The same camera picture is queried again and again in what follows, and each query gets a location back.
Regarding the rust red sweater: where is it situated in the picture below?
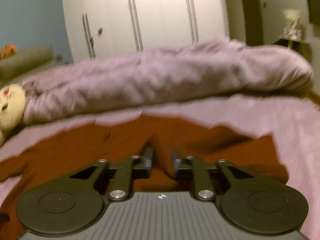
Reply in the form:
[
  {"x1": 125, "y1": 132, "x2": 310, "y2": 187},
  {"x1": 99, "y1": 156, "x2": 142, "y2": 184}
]
[{"x1": 1, "y1": 115, "x2": 289, "y2": 239}]

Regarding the lilac bed sheet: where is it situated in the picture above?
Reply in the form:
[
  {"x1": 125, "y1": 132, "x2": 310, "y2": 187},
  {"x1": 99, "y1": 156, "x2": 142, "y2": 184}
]
[{"x1": 1, "y1": 94, "x2": 319, "y2": 239}]

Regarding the cream round face plush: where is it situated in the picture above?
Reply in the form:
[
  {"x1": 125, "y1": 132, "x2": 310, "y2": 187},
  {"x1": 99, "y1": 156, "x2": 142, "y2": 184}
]
[{"x1": 1, "y1": 84, "x2": 26, "y2": 146}]

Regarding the lilac rumpled duvet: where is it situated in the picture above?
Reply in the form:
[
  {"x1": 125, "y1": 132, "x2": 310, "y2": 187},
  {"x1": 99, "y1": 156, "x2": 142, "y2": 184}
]
[{"x1": 21, "y1": 37, "x2": 313, "y2": 125}]

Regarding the grey bolster pillow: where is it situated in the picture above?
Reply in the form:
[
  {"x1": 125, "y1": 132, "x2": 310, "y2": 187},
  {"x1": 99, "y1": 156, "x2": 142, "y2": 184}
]
[{"x1": 1, "y1": 45, "x2": 54, "y2": 81}]

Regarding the orange plush toy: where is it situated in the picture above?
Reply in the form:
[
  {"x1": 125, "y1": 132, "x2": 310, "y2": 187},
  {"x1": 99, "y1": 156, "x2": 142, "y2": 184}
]
[{"x1": 1, "y1": 44, "x2": 18, "y2": 60}]

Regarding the white flower bouquet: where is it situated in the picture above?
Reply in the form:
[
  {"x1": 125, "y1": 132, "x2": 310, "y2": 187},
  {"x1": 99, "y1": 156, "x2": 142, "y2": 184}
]
[{"x1": 283, "y1": 9, "x2": 303, "y2": 41}]

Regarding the white wardrobe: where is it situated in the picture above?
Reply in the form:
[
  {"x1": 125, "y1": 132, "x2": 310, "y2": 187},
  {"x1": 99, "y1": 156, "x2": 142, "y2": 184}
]
[{"x1": 62, "y1": 0, "x2": 229, "y2": 62}]

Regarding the dark brown door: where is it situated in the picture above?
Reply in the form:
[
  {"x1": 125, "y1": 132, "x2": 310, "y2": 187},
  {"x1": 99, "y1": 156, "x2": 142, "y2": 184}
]
[{"x1": 242, "y1": 0, "x2": 264, "y2": 46}]

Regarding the dark wall television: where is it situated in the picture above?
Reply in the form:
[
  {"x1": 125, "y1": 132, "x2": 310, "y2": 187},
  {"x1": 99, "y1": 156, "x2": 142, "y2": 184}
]
[{"x1": 307, "y1": 0, "x2": 320, "y2": 25}]

